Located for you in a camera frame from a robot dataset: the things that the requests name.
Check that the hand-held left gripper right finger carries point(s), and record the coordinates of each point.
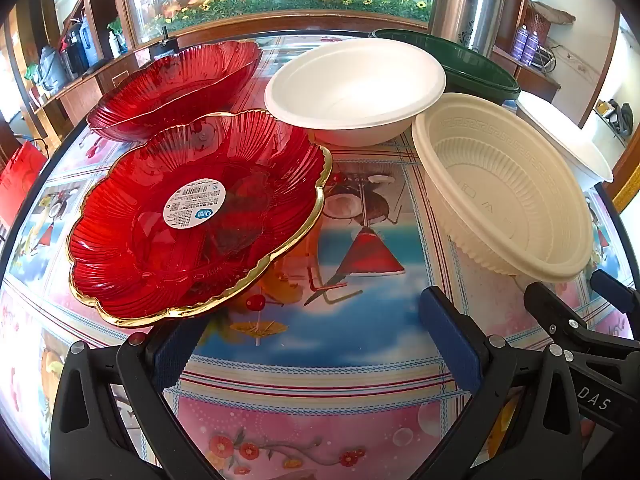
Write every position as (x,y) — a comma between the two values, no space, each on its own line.
(450,340)

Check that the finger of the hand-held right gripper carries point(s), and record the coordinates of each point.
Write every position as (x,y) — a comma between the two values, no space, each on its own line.
(615,290)
(560,315)

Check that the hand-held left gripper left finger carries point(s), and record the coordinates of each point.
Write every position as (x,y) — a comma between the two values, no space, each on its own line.
(172,355)

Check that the red glass plate with sticker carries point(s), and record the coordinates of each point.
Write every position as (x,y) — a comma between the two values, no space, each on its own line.
(150,260)

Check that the cream ribbed plastic bowl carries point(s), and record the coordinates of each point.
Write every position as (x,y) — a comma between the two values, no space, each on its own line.
(500,200)

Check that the white paper bowl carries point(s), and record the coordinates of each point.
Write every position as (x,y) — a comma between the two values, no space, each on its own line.
(575,145)
(360,85)

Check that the dark green plastic bowl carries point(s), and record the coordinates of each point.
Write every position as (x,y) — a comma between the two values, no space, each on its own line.
(475,72)

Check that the printed fruit tablecloth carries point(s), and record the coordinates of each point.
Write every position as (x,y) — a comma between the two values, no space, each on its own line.
(360,395)

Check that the red paper gift bag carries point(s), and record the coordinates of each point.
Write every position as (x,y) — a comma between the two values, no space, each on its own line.
(20,185)

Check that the purple spray can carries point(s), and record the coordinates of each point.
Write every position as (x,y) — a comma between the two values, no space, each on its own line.
(533,47)
(521,45)

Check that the curved wooden counter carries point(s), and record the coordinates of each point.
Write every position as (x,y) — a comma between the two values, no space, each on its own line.
(85,90)

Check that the small black motor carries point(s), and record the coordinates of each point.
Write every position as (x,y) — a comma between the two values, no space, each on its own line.
(165,45)

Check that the stainless steel thermos jug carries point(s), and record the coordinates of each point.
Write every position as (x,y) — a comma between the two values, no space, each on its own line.
(475,5)

